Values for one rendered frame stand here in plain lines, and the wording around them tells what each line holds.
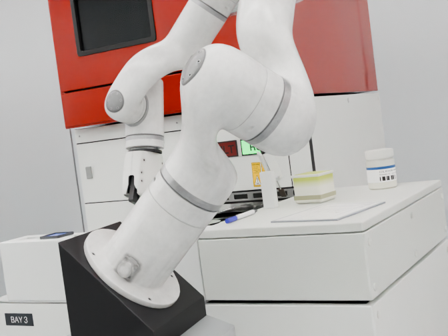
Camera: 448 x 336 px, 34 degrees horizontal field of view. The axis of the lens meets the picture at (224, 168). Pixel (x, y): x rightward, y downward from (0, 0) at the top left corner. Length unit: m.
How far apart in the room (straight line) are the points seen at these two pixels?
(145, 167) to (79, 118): 0.83
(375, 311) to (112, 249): 0.48
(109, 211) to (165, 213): 1.22
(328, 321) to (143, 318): 0.37
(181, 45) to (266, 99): 0.47
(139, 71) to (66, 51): 0.89
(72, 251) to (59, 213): 3.31
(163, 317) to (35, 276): 0.59
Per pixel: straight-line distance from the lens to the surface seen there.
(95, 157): 2.40
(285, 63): 1.22
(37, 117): 4.59
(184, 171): 1.16
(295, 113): 1.15
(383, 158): 1.82
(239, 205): 2.12
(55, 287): 1.73
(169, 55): 1.54
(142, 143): 1.57
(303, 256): 1.37
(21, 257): 1.78
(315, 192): 1.68
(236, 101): 1.10
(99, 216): 2.42
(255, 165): 2.09
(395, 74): 3.47
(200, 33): 1.56
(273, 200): 1.68
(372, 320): 1.36
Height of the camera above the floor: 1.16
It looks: 3 degrees down
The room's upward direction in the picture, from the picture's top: 7 degrees counter-clockwise
